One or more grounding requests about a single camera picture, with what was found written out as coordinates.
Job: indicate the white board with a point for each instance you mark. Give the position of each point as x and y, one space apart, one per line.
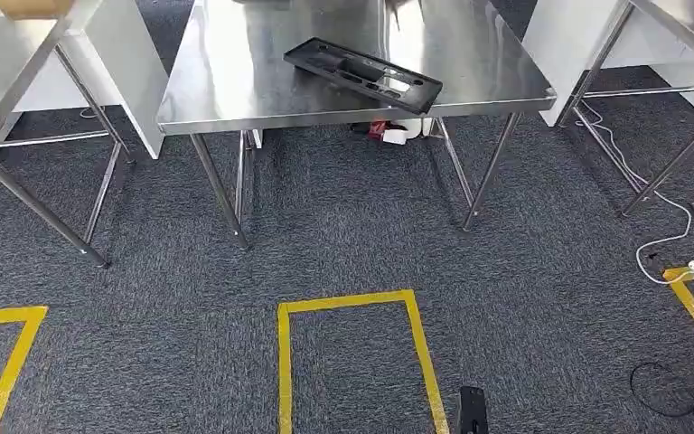
556 48
137 90

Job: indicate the brown cardboard box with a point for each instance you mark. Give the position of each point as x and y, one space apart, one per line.
32 7

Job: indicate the small red item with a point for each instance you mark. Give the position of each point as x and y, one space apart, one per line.
378 130

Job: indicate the black plastic panel with cutouts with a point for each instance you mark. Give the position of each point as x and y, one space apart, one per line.
323 60

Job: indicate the black robot foot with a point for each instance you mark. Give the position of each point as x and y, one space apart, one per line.
473 413

